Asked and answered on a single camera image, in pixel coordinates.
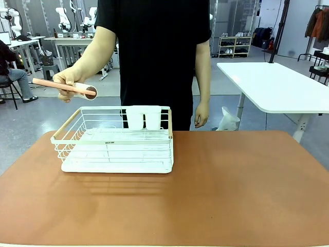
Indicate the black tripod stand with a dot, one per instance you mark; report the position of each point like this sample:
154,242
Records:
278,31

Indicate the clothes rack with jackets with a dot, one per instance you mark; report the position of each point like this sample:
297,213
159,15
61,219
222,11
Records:
317,25

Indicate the white background workbench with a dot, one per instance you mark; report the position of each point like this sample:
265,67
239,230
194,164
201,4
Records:
69,49

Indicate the person's left forearm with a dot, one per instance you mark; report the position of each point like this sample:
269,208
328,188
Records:
204,72

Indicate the black utility cart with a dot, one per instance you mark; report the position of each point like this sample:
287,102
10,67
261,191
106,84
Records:
320,67

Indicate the black backpack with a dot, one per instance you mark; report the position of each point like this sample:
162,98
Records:
262,36

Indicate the white cutlery holder cup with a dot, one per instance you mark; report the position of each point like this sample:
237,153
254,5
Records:
144,117

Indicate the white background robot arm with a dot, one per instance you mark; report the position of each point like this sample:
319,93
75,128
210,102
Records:
63,19
89,19
11,19

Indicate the person's left hand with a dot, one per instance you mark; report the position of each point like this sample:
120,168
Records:
202,115

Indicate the white drip tray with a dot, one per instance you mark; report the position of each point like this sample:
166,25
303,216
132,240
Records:
115,164

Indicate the person's right hand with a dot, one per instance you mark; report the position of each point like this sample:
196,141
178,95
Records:
67,77

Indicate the white plastic bag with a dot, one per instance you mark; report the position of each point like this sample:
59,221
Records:
228,121

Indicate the white background desk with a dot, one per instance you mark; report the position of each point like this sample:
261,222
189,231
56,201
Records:
23,51

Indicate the person's right forearm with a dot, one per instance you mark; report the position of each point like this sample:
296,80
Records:
96,52

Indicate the grey plastic stool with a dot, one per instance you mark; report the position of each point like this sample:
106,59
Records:
49,70

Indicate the wooden shoe rack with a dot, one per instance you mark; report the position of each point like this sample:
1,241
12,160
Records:
235,46

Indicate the person's black t-shirt torso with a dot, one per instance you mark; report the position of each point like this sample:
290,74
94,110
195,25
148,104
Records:
156,56

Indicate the black folding chair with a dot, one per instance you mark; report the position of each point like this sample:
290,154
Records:
9,90

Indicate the seated person in background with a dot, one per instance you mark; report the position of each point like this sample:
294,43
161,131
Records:
13,74

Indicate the white side table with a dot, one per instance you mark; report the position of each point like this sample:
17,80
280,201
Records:
277,87

